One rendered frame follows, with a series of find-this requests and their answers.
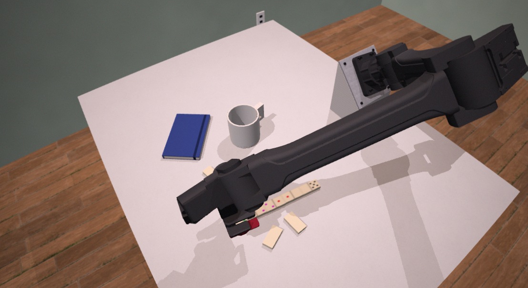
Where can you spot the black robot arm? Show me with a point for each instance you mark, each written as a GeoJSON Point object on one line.
{"type": "Point", "coordinates": [462, 80]}

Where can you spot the blue notebook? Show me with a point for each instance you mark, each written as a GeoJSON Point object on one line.
{"type": "Point", "coordinates": [187, 137]}

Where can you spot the grey mug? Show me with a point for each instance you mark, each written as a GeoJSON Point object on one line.
{"type": "Point", "coordinates": [244, 124]}

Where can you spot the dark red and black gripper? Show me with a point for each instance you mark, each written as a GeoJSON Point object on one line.
{"type": "Point", "coordinates": [243, 227]}

